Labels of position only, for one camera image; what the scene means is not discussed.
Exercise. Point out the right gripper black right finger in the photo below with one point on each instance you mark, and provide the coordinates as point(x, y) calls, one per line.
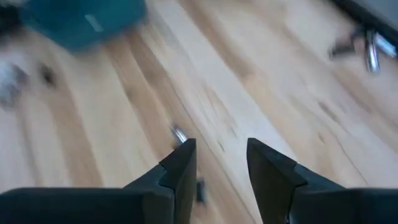
point(311, 202)

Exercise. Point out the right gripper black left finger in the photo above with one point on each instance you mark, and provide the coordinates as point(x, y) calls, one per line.
point(93, 205)

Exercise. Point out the blue-teal plastic bin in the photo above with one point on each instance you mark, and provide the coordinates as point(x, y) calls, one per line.
point(81, 25)

